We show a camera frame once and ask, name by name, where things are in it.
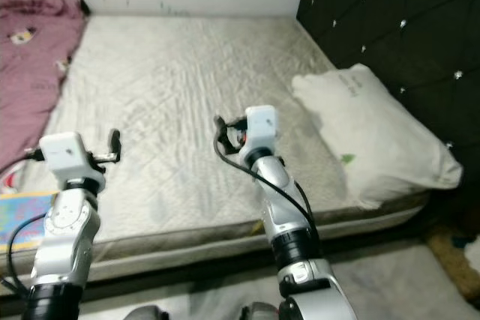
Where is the blue children's book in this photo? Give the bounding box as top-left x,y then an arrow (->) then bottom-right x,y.
0,191 -> 50,253

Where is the white pillow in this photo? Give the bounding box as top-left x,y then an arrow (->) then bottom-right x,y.
291,63 -> 464,210

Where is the quilted white mattress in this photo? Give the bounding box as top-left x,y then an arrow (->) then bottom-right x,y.
0,14 -> 432,313

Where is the pink Mickey print blanket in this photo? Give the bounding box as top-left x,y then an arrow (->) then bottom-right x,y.
0,0 -> 89,186

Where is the grey robot left leg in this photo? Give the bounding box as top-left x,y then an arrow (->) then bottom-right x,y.
124,305 -> 167,320

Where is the grey robot leg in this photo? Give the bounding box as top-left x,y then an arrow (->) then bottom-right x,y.
240,302 -> 282,320
124,305 -> 167,320

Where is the grey robot right leg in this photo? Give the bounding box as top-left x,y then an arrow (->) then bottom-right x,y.
240,302 -> 282,320

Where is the black tufted headboard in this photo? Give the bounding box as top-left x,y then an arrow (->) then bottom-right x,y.
296,0 -> 480,186

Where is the brown fuzzy rug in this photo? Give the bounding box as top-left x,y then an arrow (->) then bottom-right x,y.
424,223 -> 480,302

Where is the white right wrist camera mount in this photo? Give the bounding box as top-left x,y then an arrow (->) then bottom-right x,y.
240,105 -> 280,160

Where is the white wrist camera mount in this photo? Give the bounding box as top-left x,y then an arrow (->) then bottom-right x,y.
240,105 -> 280,160
39,131 -> 106,182

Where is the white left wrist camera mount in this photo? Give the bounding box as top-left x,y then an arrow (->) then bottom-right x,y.
39,131 -> 106,182

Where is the short black left arm cable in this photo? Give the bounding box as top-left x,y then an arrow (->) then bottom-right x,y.
7,212 -> 52,295

